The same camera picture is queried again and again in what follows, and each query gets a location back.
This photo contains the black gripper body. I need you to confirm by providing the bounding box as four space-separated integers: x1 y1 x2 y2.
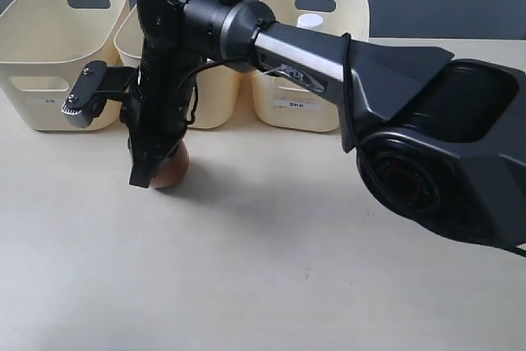
121 50 197 154

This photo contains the brown wooden cup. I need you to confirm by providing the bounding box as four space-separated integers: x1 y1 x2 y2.
150 141 190 189

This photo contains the clear plastic bottle white cap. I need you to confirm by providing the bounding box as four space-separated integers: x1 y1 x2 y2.
296 13 325 31

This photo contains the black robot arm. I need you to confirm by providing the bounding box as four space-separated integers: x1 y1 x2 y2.
123 0 525 248

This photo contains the middle cream plastic bin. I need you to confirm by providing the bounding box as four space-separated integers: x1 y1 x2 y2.
113 6 242 130

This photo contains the cream plastic bin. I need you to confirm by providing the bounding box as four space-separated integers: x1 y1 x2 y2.
251 0 370 132
1 0 131 132
113 6 242 130

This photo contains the left cream plastic bin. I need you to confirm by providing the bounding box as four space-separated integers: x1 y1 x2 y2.
1 0 131 132

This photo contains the right cream plastic bin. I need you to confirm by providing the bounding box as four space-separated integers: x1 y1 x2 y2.
251 0 370 132

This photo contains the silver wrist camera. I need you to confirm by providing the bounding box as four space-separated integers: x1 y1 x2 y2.
61 60 138 128

